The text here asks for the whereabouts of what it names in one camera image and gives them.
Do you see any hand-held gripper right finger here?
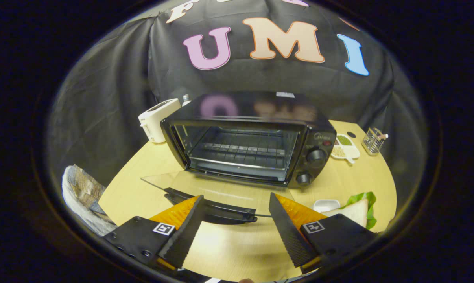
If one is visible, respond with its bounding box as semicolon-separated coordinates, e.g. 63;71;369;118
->
269;193;379;274

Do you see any white divided seasoning dish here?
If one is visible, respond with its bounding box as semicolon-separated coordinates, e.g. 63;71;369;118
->
330;134;361;164

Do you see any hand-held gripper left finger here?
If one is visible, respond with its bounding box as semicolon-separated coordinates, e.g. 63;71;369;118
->
103;195;204;272

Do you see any lettuce sandwich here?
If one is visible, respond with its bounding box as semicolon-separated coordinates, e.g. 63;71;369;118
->
323;191;378;230

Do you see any crumpled silver foil bag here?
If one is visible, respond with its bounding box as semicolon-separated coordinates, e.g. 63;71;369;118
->
61;164;117;237

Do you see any black backdrop cloth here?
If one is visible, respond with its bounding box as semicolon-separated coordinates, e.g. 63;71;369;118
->
46;0;428;189

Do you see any white pop-up toaster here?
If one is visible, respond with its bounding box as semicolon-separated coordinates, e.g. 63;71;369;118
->
138;98;181;143

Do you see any black toaster oven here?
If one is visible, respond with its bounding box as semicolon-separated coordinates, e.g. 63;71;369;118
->
141;91;337;225

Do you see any clear wire utensil holder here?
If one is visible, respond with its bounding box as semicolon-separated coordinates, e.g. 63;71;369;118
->
361;127;389;156

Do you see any small white dish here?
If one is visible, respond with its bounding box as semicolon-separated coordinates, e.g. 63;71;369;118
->
313;199;341;213

